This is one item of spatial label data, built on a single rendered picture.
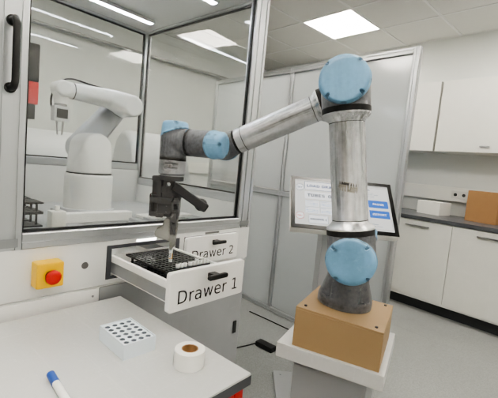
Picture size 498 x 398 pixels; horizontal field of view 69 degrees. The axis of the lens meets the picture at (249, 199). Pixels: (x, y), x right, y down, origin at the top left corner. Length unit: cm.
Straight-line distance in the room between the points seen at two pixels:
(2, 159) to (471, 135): 377
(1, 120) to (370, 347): 107
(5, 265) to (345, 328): 90
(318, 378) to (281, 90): 250
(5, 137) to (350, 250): 90
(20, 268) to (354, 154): 93
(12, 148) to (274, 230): 233
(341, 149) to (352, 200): 12
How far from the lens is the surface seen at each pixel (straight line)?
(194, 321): 161
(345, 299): 104
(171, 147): 102
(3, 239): 115
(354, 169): 88
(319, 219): 177
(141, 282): 114
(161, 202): 103
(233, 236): 160
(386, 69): 268
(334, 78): 88
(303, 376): 112
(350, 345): 101
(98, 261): 126
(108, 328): 103
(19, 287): 120
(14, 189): 114
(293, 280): 304
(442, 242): 377
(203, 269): 106
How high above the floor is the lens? 123
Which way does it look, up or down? 5 degrees down
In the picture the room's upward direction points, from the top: 5 degrees clockwise
